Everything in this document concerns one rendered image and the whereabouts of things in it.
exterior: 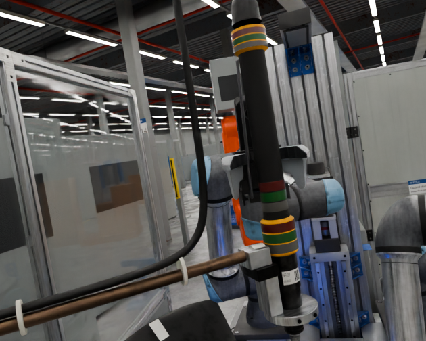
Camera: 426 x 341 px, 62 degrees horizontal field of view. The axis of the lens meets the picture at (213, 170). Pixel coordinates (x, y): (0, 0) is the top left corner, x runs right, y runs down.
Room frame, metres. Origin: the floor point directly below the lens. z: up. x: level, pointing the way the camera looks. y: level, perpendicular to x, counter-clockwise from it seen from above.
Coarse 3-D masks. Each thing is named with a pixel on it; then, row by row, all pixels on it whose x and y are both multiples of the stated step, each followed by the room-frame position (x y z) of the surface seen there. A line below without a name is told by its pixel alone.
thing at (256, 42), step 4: (256, 40) 0.43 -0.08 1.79; (260, 40) 0.44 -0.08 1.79; (240, 44) 0.44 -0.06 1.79; (244, 44) 0.44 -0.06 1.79; (248, 44) 0.43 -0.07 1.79; (252, 44) 0.43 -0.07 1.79; (256, 44) 0.43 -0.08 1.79; (260, 44) 0.44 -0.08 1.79; (264, 44) 0.44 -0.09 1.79; (236, 48) 0.44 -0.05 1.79; (240, 48) 0.44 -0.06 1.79
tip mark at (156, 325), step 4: (156, 320) 0.54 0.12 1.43; (152, 324) 0.53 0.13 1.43; (156, 324) 0.53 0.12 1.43; (160, 324) 0.53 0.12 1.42; (152, 328) 0.53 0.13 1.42; (156, 328) 0.53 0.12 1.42; (160, 328) 0.53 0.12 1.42; (156, 332) 0.52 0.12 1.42; (160, 332) 0.52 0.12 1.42; (164, 332) 0.52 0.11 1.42; (160, 336) 0.52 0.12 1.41; (164, 336) 0.52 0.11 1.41; (160, 340) 0.51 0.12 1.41
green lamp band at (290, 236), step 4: (288, 232) 0.44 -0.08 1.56; (292, 232) 0.44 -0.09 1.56; (264, 236) 0.45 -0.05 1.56; (268, 236) 0.44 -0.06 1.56; (272, 236) 0.44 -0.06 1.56; (276, 236) 0.43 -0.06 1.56; (280, 236) 0.43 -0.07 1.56; (284, 236) 0.43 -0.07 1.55; (288, 236) 0.43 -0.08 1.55; (292, 236) 0.44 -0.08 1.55; (296, 236) 0.45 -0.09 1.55; (264, 240) 0.45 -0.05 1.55; (268, 240) 0.44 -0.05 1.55; (272, 240) 0.44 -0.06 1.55; (276, 240) 0.43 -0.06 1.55; (280, 240) 0.43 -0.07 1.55; (284, 240) 0.43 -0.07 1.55; (288, 240) 0.43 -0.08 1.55; (292, 240) 0.44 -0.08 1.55
